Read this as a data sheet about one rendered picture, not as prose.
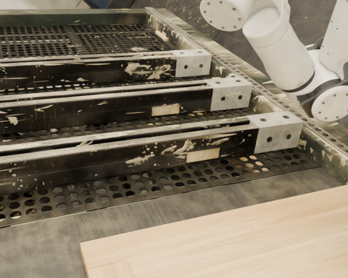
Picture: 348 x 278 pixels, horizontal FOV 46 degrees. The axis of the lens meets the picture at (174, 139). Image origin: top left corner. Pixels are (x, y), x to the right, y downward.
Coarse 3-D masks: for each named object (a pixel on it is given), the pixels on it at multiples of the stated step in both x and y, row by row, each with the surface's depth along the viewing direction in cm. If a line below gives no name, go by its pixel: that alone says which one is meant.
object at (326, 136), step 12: (156, 12) 185; (168, 24) 168; (192, 36) 156; (204, 48) 145; (216, 60) 135; (240, 72) 126; (252, 84) 118; (264, 96) 112; (276, 96) 112; (288, 108) 105; (324, 132) 95; (336, 144) 91
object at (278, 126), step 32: (160, 128) 87; (192, 128) 89; (224, 128) 89; (256, 128) 91; (288, 128) 95; (0, 160) 72; (32, 160) 73; (64, 160) 76; (96, 160) 79; (128, 160) 82; (160, 160) 85; (0, 192) 74
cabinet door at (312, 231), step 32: (320, 192) 81; (192, 224) 69; (224, 224) 70; (256, 224) 71; (288, 224) 72; (320, 224) 73; (96, 256) 61; (128, 256) 62; (160, 256) 63; (192, 256) 63; (224, 256) 64; (256, 256) 65; (288, 256) 65; (320, 256) 66
